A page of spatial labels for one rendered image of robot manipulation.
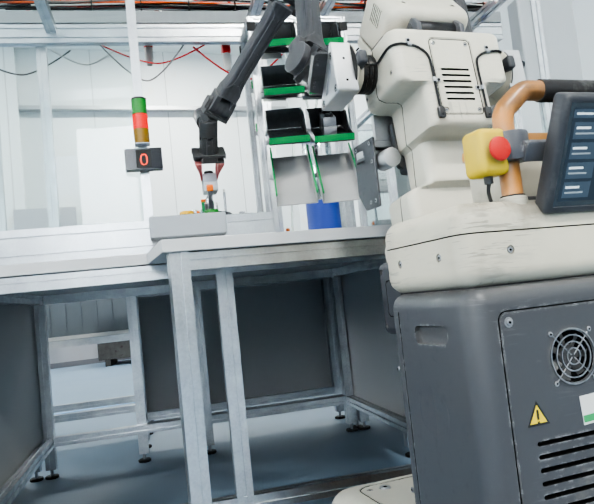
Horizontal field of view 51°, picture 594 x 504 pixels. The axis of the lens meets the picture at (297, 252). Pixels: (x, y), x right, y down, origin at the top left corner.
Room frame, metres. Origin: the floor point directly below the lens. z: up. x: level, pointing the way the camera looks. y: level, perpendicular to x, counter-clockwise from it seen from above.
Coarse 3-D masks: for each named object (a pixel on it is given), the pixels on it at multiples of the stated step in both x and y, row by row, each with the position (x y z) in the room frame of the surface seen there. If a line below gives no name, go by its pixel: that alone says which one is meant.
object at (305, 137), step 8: (264, 112) 2.15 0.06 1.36; (272, 112) 2.17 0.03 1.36; (280, 112) 2.17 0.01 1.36; (288, 112) 2.18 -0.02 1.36; (296, 112) 2.18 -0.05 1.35; (272, 120) 2.18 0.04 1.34; (280, 120) 2.19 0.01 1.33; (288, 120) 2.19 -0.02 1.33; (296, 120) 2.19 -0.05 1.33; (304, 120) 2.05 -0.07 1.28; (272, 128) 2.20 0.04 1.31; (280, 128) 2.20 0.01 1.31; (288, 128) 2.20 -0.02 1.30; (296, 128) 2.18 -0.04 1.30; (304, 128) 2.07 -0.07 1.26; (272, 136) 2.08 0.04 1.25; (280, 136) 2.06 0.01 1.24; (288, 136) 1.94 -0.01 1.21; (296, 136) 1.94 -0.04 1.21; (304, 136) 1.94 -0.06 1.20; (272, 144) 1.95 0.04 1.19; (280, 144) 1.95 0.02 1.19
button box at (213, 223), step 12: (156, 216) 1.69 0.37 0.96; (168, 216) 1.69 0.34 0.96; (180, 216) 1.70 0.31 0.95; (192, 216) 1.71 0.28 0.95; (204, 216) 1.71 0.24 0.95; (216, 216) 1.72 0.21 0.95; (156, 228) 1.68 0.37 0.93; (168, 228) 1.69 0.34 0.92; (180, 228) 1.70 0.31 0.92; (192, 228) 1.71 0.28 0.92; (204, 228) 1.71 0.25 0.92; (216, 228) 1.72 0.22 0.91; (156, 240) 1.74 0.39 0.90
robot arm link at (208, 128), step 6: (204, 114) 1.87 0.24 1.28; (204, 120) 1.83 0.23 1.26; (210, 120) 1.83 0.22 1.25; (216, 120) 1.85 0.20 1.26; (204, 126) 1.83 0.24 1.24; (210, 126) 1.83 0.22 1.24; (216, 126) 1.85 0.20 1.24; (204, 132) 1.84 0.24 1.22; (210, 132) 1.84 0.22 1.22; (216, 132) 1.86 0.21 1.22; (210, 138) 1.86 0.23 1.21
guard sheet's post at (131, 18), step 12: (132, 0) 2.06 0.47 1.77; (132, 12) 2.06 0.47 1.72; (132, 24) 2.06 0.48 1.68; (132, 36) 2.06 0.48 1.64; (132, 48) 2.05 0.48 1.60; (132, 60) 2.05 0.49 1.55; (132, 72) 2.05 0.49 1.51; (144, 180) 2.05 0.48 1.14; (144, 192) 2.05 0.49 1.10; (144, 204) 2.05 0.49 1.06; (144, 216) 2.05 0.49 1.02
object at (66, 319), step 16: (64, 304) 3.60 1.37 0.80; (80, 304) 3.62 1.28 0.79; (96, 304) 3.64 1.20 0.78; (112, 304) 3.67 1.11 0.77; (48, 320) 3.59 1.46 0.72; (64, 320) 3.60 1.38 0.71; (80, 320) 3.62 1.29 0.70; (96, 320) 3.64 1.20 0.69; (112, 320) 3.66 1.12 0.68; (48, 336) 3.58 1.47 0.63
